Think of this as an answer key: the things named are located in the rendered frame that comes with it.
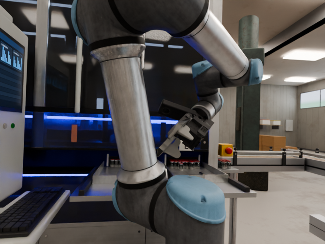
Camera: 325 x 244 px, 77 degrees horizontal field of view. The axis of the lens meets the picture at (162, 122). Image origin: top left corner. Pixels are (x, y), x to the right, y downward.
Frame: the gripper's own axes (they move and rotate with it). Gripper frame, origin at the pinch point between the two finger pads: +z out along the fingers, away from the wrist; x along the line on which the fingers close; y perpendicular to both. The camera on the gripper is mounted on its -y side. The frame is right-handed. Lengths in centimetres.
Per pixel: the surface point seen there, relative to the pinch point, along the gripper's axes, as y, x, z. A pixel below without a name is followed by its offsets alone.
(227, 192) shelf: 27.7, 22.6, -23.2
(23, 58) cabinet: -79, 29, -12
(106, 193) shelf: -7.0, 34.5, 4.2
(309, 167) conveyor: 77, 36, -105
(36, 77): -77, 40, -17
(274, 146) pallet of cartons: 216, 317, -616
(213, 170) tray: 23, 41, -48
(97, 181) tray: -14.8, 43.8, -1.2
